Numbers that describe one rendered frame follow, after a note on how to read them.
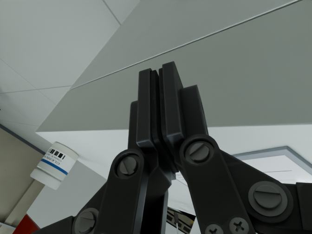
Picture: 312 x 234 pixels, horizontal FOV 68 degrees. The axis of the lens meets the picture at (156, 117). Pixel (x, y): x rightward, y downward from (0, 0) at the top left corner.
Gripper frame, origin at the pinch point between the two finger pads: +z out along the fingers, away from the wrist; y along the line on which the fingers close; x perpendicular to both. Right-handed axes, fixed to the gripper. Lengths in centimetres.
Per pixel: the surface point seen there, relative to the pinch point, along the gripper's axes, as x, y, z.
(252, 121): -6.7, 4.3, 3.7
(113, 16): -52, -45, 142
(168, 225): -83, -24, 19
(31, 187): -694, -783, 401
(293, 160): -9.7, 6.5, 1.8
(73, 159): -33, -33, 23
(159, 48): -13.6, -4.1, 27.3
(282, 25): -6.4, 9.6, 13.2
